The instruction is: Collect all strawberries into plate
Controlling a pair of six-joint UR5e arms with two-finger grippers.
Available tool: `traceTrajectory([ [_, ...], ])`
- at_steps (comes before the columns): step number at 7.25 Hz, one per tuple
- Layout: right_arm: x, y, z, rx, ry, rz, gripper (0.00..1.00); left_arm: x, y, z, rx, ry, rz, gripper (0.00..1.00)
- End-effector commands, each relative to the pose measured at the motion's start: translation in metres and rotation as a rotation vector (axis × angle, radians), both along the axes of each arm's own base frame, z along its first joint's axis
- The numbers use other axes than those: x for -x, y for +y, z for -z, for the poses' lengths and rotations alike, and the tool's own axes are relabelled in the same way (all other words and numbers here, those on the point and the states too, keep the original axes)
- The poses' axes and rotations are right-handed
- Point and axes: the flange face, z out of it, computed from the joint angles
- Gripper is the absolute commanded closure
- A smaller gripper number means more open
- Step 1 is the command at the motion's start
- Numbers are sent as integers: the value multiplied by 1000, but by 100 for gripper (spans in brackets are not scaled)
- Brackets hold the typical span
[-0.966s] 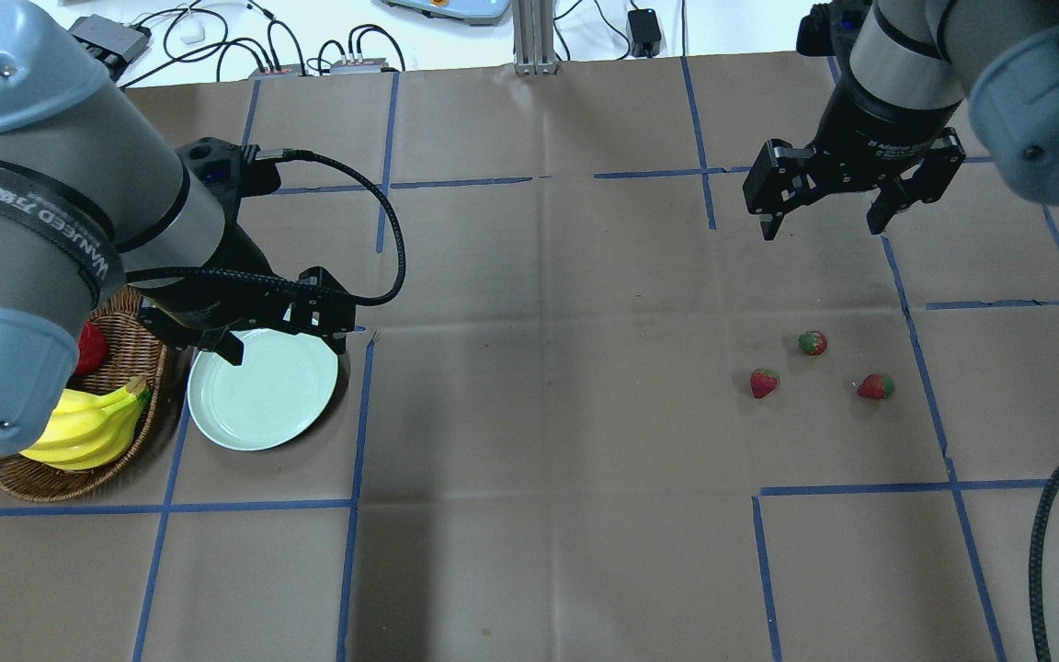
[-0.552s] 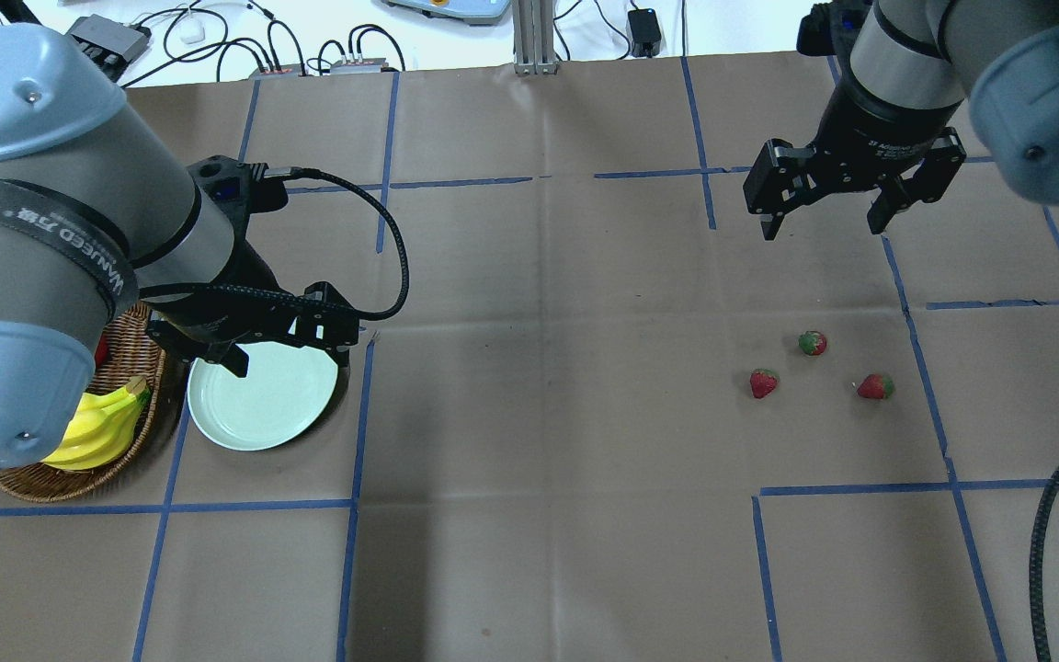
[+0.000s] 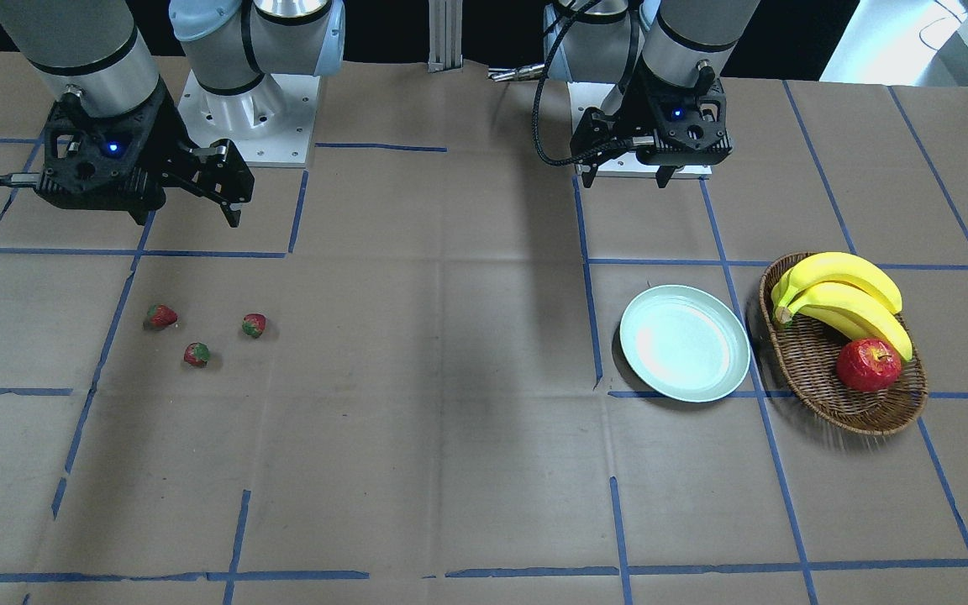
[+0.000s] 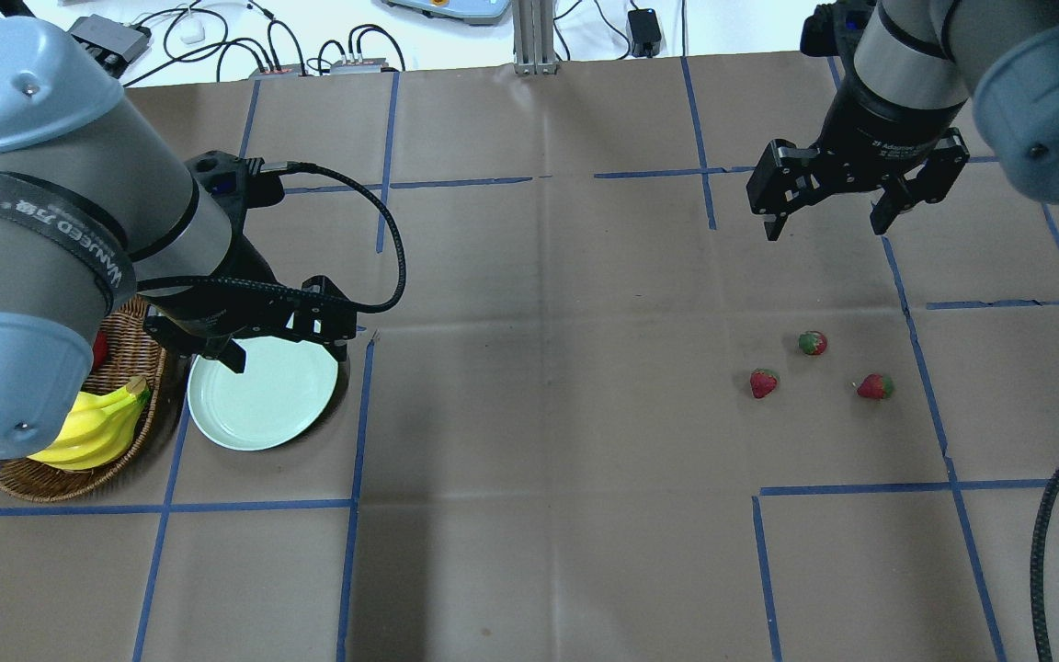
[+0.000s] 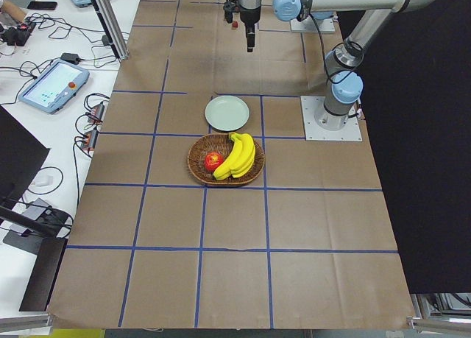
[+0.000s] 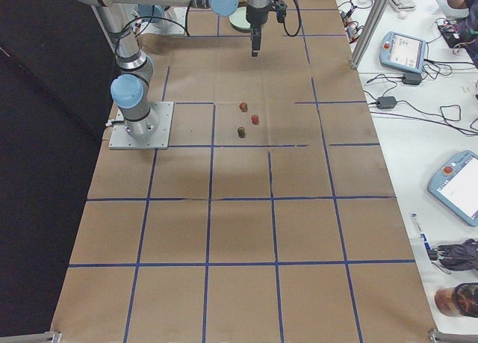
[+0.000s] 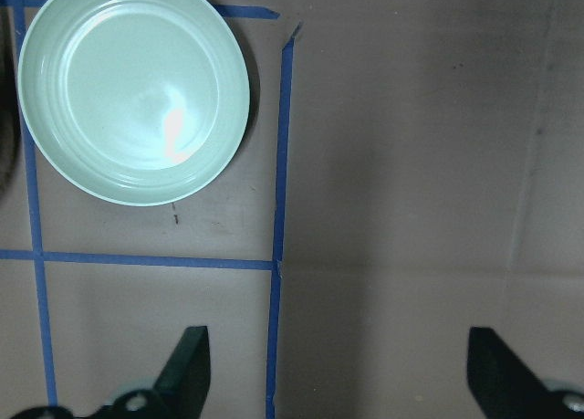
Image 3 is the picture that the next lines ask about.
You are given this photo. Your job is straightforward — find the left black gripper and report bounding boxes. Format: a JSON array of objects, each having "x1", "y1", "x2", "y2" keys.
[{"x1": 570, "y1": 60, "x2": 733, "y2": 189}]

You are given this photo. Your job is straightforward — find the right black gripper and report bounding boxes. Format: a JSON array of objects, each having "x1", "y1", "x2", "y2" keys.
[{"x1": 34, "y1": 84, "x2": 254, "y2": 229}]

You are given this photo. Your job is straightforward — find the strawberry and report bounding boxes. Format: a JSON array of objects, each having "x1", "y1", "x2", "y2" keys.
[
  {"x1": 183, "y1": 342, "x2": 211, "y2": 368},
  {"x1": 240, "y1": 313, "x2": 266, "y2": 339},
  {"x1": 143, "y1": 305, "x2": 178, "y2": 330}
]

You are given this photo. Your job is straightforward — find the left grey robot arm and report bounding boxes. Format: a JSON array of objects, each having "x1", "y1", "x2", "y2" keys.
[{"x1": 534, "y1": 1, "x2": 758, "y2": 187}]

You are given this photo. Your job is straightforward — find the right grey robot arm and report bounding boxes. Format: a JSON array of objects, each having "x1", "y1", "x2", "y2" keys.
[{"x1": 0, "y1": 1, "x2": 345, "y2": 227}]

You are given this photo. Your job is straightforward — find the light green plate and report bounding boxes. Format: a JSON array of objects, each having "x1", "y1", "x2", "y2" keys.
[{"x1": 618, "y1": 284, "x2": 752, "y2": 403}]

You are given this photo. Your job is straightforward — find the yellow banana bunch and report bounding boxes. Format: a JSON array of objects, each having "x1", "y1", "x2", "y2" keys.
[{"x1": 770, "y1": 251, "x2": 915, "y2": 361}]

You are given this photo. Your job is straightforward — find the brown wicker basket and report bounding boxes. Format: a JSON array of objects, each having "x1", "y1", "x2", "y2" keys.
[{"x1": 757, "y1": 252, "x2": 930, "y2": 436}]

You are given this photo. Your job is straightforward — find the red apple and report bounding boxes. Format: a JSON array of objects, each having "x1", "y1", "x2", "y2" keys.
[{"x1": 836, "y1": 338, "x2": 904, "y2": 393}]

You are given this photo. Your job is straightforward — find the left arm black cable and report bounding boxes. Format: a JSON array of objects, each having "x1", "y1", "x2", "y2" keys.
[{"x1": 532, "y1": 0, "x2": 644, "y2": 166}]

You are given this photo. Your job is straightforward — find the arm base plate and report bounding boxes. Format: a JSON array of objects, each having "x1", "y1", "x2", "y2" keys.
[
  {"x1": 177, "y1": 73, "x2": 324, "y2": 169},
  {"x1": 570, "y1": 81, "x2": 733, "y2": 188}
]

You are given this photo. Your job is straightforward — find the aluminium frame post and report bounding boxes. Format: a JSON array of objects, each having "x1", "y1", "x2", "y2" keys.
[{"x1": 427, "y1": 0, "x2": 464, "y2": 73}]

